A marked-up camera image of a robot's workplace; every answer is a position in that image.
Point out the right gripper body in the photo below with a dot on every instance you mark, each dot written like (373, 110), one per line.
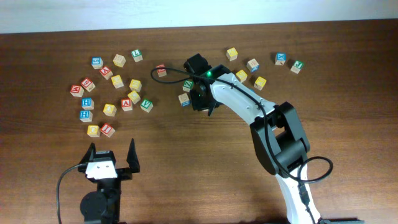
(201, 101)

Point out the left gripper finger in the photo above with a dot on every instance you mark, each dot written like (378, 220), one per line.
(89, 154)
(132, 158)

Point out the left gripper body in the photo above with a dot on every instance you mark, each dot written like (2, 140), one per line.
(123, 175)

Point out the yellow S block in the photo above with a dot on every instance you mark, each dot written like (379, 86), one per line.
(241, 76)
(135, 85)

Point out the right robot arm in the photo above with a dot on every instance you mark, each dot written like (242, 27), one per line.
(280, 142)

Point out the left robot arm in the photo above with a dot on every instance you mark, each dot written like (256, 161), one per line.
(102, 206)

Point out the wood block blue side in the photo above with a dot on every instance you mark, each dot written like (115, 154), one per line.
(184, 99)

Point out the green Z block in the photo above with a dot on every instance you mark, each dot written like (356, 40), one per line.
(188, 85)

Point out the yellow block bottom left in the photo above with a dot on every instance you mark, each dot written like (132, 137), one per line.
(93, 131)

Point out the red I block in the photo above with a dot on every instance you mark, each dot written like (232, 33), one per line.
(107, 130)

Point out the blue H block lower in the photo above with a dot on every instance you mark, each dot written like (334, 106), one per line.
(86, 116)

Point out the blue h block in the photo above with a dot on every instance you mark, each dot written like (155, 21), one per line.
(86, 116)
(87, 104)

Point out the red Q block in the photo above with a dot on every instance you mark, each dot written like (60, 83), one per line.
(161, 71)

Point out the yellow block mid left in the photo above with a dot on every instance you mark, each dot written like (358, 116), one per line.
(109, 110)

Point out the blue H block upper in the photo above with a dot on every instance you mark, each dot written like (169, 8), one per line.
(87, 104)

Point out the red A block lower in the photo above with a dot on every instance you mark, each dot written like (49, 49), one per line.
(126, 104)

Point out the red a block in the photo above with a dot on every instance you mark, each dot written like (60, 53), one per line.
(106, 72)
(126, 104)

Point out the yellow block top right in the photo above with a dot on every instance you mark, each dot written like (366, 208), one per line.
(232, 54)

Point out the green V block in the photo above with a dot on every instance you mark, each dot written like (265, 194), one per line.
(146, 105)

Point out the wood block blue-side right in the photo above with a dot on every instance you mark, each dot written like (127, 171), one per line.
(252, 65)

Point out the yellow block near A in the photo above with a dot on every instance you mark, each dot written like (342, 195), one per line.
(134, 97)

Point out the red M block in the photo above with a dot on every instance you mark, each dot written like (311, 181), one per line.
(76, 91)

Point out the red 9 block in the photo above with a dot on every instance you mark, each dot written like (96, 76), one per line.
(88, 85)

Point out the green L block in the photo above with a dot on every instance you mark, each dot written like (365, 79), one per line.
(137, 55)

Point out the yellow block upper left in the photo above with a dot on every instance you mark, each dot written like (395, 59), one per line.
(117, 81)

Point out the blue X block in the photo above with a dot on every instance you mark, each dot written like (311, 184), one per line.
(280, 58)

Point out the red A block upper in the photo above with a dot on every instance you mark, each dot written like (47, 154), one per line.
(106, 72)

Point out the plain wood yellow-side block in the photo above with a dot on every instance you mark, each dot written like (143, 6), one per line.
(119, 60)

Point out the blue S block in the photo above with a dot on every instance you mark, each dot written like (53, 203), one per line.
(97, 63)

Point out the green J block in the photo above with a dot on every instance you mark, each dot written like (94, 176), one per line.
(297, 66)

